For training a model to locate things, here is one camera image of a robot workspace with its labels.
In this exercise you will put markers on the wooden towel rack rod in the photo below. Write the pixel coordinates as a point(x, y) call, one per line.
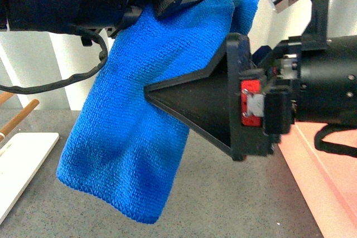
point(5, 130)

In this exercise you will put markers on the black triangular right gripper finger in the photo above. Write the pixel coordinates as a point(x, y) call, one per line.
point(200, 99)

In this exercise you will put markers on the white rectangular tray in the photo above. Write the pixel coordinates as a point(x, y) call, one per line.
point(21, 158)

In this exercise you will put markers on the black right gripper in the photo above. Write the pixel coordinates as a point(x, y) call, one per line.
point(288, 84)

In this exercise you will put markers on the pink plastic bin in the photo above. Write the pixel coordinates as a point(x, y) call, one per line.
point(326, 181)

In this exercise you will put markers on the blue microfiber cloth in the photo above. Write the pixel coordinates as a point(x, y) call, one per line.
point(122, 149)

